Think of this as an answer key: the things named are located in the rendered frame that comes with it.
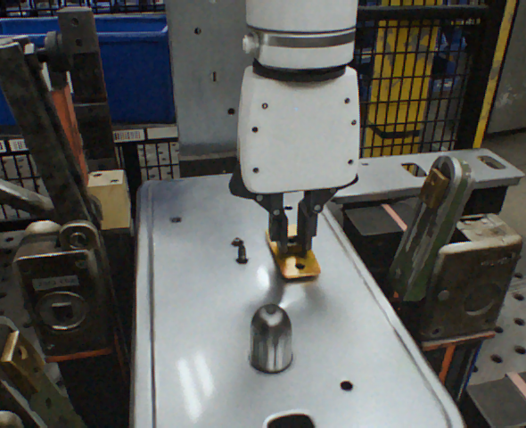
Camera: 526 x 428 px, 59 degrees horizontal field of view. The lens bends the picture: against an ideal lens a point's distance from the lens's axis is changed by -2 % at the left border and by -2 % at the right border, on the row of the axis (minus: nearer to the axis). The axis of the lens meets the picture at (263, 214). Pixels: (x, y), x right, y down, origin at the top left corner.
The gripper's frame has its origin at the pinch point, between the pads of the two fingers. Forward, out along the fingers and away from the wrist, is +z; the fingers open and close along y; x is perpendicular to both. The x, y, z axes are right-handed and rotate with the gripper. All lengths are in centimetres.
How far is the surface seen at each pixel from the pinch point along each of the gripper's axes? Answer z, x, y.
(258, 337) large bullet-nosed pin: 0.1, -13.6, -6.1
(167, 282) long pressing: 3.3, -1.9, -12.4
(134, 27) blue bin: -11, 50, -15
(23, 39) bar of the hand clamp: -18.0, 1.0, -20.5
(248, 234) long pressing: 3.3, 4.3, -3.6
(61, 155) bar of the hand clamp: -9.9, -1.7, -19.1
